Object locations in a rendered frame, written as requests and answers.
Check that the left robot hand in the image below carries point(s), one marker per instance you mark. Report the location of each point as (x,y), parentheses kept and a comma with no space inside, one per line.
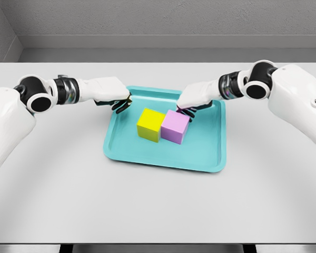
(110,89)

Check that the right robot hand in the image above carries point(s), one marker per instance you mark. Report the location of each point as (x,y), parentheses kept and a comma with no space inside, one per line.
(196,95)

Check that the pink cube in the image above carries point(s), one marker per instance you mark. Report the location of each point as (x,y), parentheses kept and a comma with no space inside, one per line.
(173,127)

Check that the yellow cube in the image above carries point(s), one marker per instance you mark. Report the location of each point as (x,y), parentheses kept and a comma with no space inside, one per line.
(149,124)

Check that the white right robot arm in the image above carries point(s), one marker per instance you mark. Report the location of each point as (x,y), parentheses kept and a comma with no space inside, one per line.
(297,92)

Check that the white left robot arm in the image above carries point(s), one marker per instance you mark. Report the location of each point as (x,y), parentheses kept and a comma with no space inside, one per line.
(5,124)

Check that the teal tray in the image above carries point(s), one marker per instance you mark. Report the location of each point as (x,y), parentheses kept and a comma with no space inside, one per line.
(171,153)

